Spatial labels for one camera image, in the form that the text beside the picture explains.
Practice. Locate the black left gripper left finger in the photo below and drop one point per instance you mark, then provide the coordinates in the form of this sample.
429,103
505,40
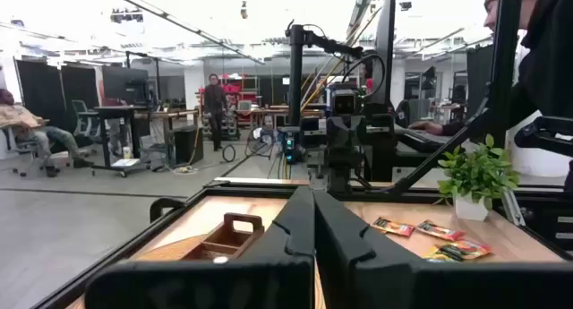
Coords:
286,255

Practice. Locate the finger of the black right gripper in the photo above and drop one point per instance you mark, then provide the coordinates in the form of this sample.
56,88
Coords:
349,139
339,139

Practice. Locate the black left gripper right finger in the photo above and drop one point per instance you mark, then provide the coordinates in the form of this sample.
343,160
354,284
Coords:
349,264

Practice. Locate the yellow green tea packet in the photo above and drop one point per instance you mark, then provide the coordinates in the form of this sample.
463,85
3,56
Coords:
396,228
470,248
441,231

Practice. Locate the brown wooden tea caddy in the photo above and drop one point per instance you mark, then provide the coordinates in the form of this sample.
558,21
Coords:
237,237

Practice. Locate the blue lit device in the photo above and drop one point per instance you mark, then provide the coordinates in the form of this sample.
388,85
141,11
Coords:
289,145

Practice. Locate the black desk with keyboard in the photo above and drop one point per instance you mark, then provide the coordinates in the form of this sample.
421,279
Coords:
416,143

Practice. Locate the round floor fan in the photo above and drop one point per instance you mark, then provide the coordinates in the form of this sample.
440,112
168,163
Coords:
259,141

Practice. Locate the red storage shelf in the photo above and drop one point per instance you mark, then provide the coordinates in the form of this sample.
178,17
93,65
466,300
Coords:
246,96

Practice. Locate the person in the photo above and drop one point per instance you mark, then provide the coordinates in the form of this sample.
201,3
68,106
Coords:
22,116
546,67
216,103

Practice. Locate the round woven straw placemat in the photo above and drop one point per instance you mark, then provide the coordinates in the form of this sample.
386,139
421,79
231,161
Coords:
165,253

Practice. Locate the green plant in white pot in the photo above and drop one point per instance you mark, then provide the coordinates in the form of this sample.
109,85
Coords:
470,208

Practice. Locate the wooden top desk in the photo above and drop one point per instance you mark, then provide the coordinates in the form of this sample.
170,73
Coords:
174,114

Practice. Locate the silver aluminium extrusion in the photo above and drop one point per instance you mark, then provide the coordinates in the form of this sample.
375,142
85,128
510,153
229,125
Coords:
512,208

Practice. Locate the black computer monitor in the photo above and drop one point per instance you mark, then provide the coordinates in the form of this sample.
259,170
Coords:
125,85

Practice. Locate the grey office chair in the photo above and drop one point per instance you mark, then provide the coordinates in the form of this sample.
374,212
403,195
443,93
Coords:
80,109

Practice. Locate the black partition screen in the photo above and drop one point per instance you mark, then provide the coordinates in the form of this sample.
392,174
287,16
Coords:
40,89
80,85

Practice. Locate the white office chair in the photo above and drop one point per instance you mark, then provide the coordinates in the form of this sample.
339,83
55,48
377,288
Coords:
33,165

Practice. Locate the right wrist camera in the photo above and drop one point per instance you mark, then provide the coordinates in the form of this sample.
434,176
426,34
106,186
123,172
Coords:
344,103

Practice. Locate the black aluminium table frame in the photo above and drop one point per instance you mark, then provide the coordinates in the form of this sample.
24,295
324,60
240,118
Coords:
506,76

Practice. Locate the black ceiling rail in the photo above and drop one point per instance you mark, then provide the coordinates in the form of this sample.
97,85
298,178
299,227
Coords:
179,22

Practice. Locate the white desk base plate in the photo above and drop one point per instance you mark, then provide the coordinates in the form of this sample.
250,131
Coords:
125,162

